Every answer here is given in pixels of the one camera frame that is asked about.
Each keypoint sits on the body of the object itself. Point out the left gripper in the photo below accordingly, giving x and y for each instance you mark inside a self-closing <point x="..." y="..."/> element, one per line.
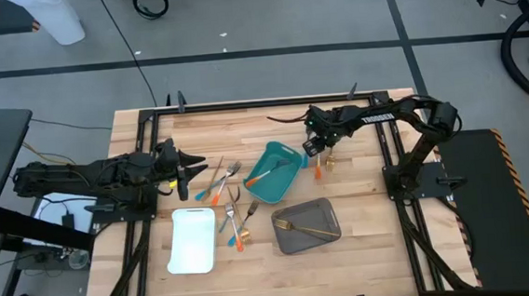
<point x="167" y="161"/>

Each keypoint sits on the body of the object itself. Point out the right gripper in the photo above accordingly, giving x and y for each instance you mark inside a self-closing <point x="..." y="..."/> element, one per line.
<point x="325" y="122"/>

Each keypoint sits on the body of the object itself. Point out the white plastic bin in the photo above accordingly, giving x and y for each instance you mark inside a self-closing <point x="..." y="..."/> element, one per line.
<point x="191" y="241"/>

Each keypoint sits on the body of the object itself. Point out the teal plastic bin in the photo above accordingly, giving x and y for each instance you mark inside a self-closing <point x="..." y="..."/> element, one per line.
<point x="274" y="189"/>

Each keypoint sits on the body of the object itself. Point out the grey translucent plastic bin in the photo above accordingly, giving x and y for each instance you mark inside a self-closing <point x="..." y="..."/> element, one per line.
<point x="311" y="214"/>

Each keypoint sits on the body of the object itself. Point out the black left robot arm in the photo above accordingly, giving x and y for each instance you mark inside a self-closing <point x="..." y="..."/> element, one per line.
<point x="84" y="177"/>

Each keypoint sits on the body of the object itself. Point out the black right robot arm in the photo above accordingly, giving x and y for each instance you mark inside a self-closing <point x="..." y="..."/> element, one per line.
<point x="384" y="117"/>

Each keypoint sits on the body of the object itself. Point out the white sheet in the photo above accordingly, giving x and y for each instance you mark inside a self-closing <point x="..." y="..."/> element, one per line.
<point x="82" y="216"/>

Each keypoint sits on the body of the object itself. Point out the small black adapter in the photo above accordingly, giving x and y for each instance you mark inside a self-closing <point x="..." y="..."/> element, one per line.
<point x="68" y="221"/>

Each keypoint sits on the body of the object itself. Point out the clear round container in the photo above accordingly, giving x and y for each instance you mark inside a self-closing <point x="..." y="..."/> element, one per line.
<point x="78" y="259"/>

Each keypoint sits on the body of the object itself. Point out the large hazard-striped black mat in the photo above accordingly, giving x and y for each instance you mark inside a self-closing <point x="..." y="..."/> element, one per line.
<point x="498" y="225"/>

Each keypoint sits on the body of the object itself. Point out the white plastic cover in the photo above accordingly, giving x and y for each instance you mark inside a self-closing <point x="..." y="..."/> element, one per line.
<point x="54" y="18"/>

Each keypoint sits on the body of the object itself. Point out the small hazard-striped black mat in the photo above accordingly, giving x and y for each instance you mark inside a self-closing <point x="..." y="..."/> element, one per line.
<point x="8" y="19"/>

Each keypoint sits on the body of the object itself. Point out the black aluminium table frame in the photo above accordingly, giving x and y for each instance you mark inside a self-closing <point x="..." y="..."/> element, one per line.
<point x="243" y="105"/>

